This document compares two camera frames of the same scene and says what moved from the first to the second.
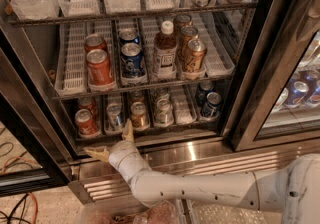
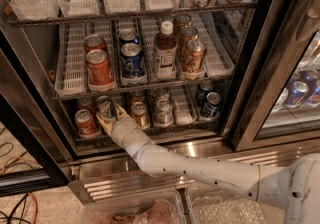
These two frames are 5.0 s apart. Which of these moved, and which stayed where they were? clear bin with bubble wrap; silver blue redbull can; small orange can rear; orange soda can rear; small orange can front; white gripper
Moved: silver blue redbull can; white gripper
Stayed: orange soda can rear; clear bin with bubble wrap; small orange can rear; small orange can front
